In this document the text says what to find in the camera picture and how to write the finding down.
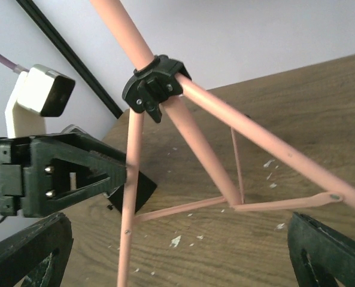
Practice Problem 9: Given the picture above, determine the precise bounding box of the pink music stand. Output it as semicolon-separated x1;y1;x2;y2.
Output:
92;1;355;286

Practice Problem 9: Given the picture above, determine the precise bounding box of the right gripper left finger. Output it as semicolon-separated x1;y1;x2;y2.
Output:
0;212;74;286

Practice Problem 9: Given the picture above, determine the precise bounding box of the black metronome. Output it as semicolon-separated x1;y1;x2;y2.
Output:
104;171;157;214

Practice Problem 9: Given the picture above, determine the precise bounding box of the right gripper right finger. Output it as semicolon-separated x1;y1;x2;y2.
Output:
287;212;355;286

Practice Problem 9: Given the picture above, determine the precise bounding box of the clear metronome cover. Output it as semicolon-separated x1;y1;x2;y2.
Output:
61;124;87;135

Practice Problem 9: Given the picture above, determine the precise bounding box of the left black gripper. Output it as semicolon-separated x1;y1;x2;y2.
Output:
0;133;127;218

